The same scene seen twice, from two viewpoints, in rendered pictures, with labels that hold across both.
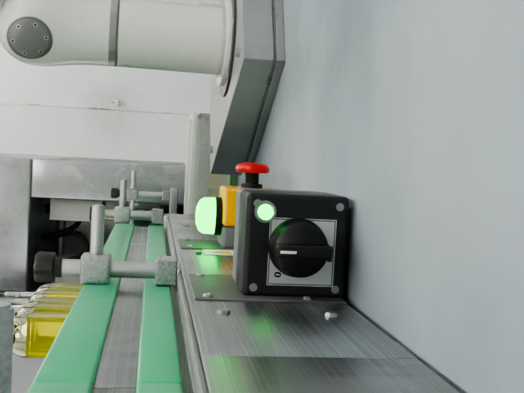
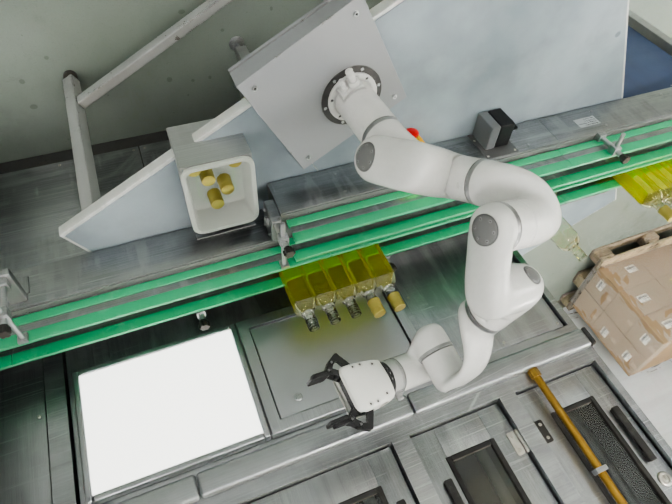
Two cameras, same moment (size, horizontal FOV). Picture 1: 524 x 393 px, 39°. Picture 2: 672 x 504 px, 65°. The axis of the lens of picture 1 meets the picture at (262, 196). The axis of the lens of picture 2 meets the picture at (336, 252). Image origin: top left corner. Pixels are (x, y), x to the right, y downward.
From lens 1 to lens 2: 2.00 m
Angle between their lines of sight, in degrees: 98
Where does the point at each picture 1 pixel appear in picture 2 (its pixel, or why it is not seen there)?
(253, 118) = not seen: hidden behind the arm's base
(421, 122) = (542, 83)
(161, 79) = not seen: outside the picture
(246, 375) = (566, 135)
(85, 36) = not seen: hidden behind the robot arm
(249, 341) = (546, 138)
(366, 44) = (511, 71)
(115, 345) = (541, 164)
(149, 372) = (556, 154)
